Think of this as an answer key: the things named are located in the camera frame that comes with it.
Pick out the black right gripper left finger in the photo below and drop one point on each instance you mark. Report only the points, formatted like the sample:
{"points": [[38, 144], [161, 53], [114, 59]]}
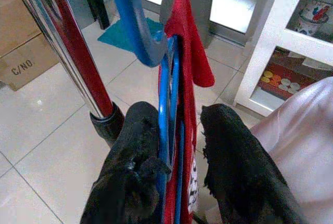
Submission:
{"points": [[130, 156]]}

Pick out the grey curtain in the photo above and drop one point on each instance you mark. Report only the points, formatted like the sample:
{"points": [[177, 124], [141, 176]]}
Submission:
{"points": [[203, 5]]}

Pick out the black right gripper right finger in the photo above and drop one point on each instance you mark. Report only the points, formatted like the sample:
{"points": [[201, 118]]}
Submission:
{"points": [[234, 156]]}

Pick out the plain long white shirt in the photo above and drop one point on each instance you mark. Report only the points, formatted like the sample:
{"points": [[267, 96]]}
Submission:
{"points": [[301, 135]]}

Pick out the clothes rack upright pole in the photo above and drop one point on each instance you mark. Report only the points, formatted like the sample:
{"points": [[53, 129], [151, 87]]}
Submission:
{"points": [[65, 47]]}

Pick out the sliding glass door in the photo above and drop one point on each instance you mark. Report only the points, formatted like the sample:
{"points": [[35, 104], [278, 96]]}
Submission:
{"points": [[231, 3]]}

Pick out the painted ceramic bowl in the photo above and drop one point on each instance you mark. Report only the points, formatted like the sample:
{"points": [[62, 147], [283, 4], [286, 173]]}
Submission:
{"points": [[313, 16]]}

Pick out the colourful game box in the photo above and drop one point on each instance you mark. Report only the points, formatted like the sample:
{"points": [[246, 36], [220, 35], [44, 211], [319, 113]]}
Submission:
{"points": [[283, 81]]}

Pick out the white display cabinet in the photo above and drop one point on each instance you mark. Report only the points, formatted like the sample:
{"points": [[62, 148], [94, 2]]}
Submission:
{"points": [[270, 21]]}

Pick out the small printed cardboard box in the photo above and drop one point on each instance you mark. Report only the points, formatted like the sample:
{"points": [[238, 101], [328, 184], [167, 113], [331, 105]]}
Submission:
{"points": [[31, 63]]}

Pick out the red shirt with white print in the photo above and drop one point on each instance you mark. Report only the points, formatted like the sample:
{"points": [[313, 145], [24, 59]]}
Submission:
{"points": [[187, 52]]}

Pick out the teal floor mat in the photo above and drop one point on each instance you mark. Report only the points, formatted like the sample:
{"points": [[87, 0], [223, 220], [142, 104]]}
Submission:
{"points": [[114, 35]]}

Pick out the blue clothes hanger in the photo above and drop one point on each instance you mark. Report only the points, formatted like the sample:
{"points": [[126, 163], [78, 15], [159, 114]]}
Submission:
{"points": [[163, 91]]}

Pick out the large brown cardboard box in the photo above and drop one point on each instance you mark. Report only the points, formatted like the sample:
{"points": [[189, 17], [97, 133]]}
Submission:
{"points": [[15, 21]]}

